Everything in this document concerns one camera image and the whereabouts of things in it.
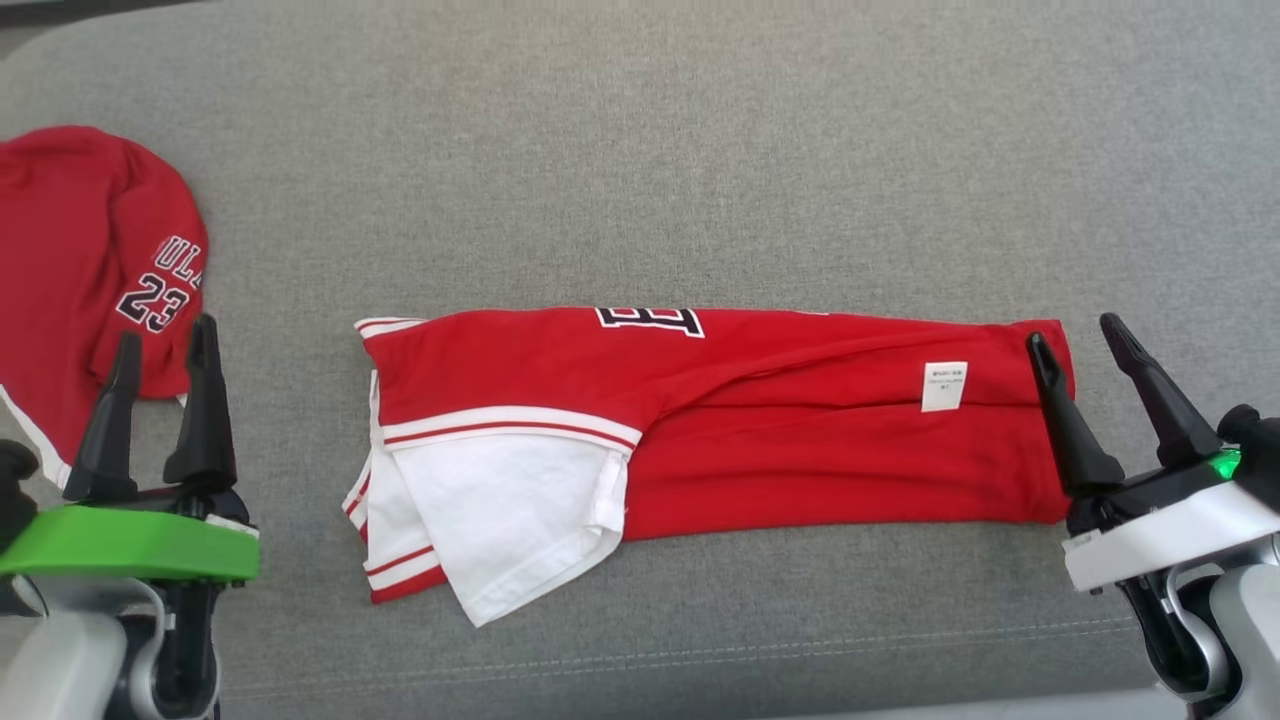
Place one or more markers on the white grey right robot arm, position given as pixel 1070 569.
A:
pixel 1245 620

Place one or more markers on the red jersey with white sleeves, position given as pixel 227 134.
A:
pixel 800 450

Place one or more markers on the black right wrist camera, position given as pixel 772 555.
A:
pixel 1255 440

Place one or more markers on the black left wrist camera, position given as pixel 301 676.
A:
pixel 15 490

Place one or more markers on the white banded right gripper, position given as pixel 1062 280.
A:
pixel 1170 530

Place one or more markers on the red number 23 jersey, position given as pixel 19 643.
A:
pixel 60 250

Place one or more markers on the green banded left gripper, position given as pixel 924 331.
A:
pixel 130 545

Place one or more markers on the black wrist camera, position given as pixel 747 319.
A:
pixel 1255 440
pixel 15 490

